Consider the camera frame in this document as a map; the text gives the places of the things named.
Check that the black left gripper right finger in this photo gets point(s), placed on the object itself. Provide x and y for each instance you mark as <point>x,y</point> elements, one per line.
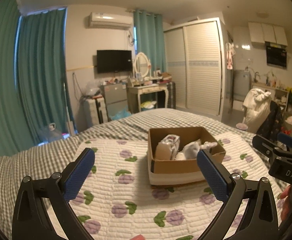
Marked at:
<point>259,220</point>

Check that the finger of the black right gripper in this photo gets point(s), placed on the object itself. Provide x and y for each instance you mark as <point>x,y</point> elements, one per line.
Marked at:
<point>285,139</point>
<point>269,149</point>

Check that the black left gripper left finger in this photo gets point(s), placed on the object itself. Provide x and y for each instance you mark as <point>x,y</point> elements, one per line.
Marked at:
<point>30,217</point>

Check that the white sock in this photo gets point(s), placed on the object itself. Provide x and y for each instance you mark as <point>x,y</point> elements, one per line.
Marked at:
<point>191,150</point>

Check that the floral tissue paper pack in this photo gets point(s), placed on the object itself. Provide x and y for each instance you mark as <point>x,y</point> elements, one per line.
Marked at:
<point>167,148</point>

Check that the person's right hand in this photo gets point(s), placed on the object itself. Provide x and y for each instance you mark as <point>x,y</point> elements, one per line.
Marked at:
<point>285,195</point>

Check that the white stuffed laundry bag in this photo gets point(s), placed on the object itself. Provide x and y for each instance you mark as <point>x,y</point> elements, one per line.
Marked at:
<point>257,108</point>

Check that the grey checked bed sheet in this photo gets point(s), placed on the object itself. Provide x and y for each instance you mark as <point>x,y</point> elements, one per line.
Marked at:
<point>41,161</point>

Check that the white floral quilt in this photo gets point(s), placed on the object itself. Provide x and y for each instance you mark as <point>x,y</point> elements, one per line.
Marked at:
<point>117,201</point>

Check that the clear water jug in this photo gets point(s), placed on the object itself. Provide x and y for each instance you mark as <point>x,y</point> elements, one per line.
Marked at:
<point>51,133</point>

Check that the black range hood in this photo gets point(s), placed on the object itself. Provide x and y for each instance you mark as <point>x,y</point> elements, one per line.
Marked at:
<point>276,55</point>

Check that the brown cardboard box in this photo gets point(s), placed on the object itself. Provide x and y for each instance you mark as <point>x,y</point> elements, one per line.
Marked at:
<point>179,172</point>

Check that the white sliding wardrobe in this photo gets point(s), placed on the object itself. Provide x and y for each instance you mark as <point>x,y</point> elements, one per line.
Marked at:
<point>196,60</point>

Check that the white suitcase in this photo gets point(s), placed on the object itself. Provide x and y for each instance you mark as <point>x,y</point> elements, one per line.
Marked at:
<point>95,111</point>

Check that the teal window curtain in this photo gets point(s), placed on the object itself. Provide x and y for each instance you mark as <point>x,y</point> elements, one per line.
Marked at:
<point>32,77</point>

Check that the white dressing table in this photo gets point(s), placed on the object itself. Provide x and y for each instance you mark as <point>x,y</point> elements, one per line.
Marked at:
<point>134,95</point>

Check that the white oval vanity mirror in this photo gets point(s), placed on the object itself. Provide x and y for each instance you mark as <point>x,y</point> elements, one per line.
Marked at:
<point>141,66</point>

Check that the silver mini fridge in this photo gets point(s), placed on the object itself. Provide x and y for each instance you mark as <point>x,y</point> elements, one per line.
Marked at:
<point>116,101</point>

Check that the teal corner curtain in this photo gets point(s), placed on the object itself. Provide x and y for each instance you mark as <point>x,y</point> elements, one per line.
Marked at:
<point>150,38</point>

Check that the white kitchen wall cabinets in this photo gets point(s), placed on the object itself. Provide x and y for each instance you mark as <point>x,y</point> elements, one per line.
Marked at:
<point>262,33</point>

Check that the black wall television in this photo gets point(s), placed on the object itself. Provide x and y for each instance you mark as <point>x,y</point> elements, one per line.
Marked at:
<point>114,61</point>

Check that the white wall air conditioner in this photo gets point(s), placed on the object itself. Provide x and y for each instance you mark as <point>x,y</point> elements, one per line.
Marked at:
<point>110,21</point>

